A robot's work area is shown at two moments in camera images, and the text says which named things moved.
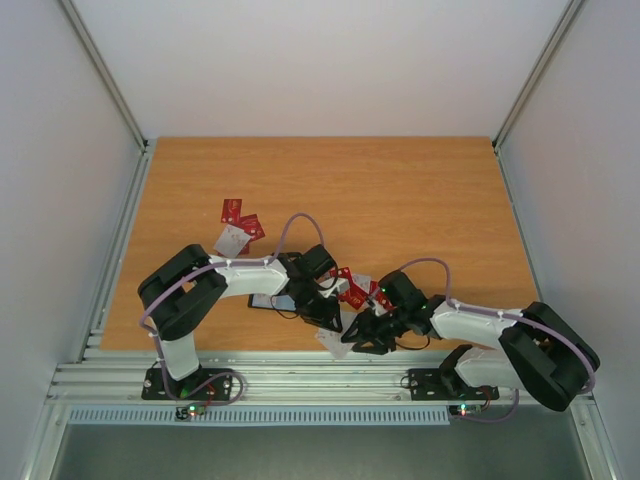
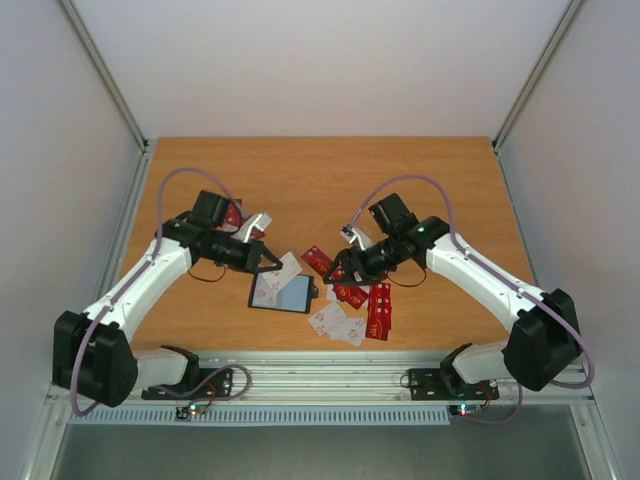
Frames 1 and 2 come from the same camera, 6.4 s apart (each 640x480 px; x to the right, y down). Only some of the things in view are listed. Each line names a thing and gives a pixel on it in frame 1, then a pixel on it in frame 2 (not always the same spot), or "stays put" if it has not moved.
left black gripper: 325,317 → 253,255
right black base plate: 428,384 stays put
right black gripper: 379,326 → 356,265
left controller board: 194,409 stays put
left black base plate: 204,384 stays put
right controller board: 466,410 stays put
